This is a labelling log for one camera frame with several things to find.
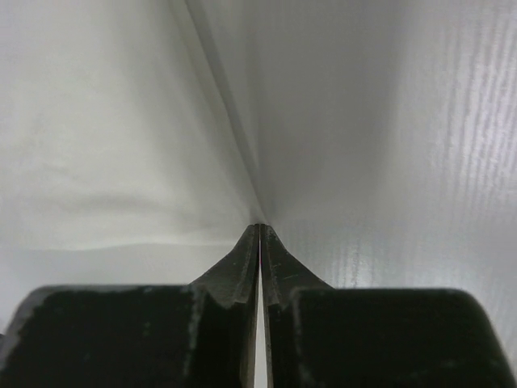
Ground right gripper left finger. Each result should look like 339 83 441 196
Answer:
1 225 259 387

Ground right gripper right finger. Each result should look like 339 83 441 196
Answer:
259 225 511 387

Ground white t shirt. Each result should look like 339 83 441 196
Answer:
1 1 265 251

